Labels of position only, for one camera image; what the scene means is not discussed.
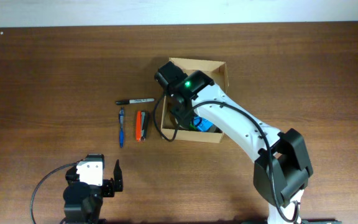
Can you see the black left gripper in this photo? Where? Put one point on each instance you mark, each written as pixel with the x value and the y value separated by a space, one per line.
pixel 108 186

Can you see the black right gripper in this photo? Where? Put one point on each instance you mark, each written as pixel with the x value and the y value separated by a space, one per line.
pixel 181 115

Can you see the blue plastic block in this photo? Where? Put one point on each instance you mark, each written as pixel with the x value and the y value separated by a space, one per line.
pixel 201 124

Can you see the orange black stapler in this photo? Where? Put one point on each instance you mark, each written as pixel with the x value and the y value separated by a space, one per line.
pixel 141 126

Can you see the blue ballpoint pen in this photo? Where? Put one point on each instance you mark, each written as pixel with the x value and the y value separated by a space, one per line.
pixel 121 127

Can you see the green tape roll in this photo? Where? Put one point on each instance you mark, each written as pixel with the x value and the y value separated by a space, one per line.
pixel 192 127

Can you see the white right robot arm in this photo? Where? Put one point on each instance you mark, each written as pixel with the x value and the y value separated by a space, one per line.
pixel 282 165

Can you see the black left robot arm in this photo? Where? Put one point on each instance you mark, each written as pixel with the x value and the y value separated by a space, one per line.
pixel 84 196

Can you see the black sharpie marker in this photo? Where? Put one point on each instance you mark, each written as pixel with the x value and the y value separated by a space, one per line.
pixel 134 101

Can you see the brown cardboard box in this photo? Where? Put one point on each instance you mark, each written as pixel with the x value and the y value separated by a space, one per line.
pixel 217 70

